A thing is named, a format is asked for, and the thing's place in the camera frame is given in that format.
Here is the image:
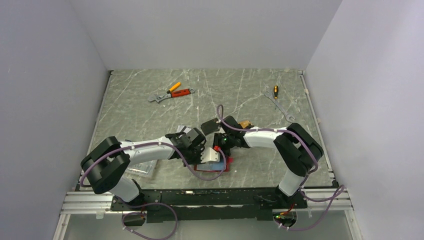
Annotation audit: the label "silver credit card stack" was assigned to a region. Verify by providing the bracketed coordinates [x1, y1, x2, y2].
[176, 125, 191, 134]

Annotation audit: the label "red leather card holder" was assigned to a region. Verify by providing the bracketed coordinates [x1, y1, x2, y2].
[193, 156, 234, 172]

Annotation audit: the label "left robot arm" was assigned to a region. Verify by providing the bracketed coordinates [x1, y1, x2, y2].
[80, 127, 206, 210]

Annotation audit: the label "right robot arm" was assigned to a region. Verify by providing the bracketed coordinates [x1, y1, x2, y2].
[210, 116, 324, 208]

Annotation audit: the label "clear plastic screw box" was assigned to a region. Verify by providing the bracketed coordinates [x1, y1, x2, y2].
[125, 160, 157, 178]

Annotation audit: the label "silver open end wrench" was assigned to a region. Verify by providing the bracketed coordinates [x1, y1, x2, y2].
[263, 92, 296, 123]

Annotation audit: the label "orange black screwdriver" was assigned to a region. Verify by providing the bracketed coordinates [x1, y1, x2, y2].
[273, 85, 279, 100]

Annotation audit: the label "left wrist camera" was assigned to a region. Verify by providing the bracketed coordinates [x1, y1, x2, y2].
[200, 147, 221, 164]

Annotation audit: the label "red handled adjustable wrench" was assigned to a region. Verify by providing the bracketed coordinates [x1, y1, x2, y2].
[147, 88, 196, 104]

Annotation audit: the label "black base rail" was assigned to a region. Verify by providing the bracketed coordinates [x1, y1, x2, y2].
[110, 187, 309, 223]

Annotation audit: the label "orange handled pliers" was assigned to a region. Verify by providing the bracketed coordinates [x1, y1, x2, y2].
[166, 82, 181, 94]

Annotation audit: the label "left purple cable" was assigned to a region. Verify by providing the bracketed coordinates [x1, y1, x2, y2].
[79, 141, 228, 240]

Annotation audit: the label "aluminium frame rail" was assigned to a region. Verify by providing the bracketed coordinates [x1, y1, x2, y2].
[52, 188, 364, 240]

